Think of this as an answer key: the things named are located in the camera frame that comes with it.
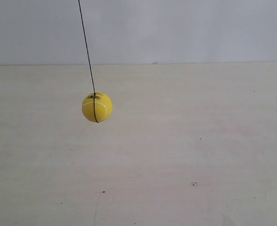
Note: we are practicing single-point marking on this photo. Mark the yellow tennis ball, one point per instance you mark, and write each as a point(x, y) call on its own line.
point(97, 107)

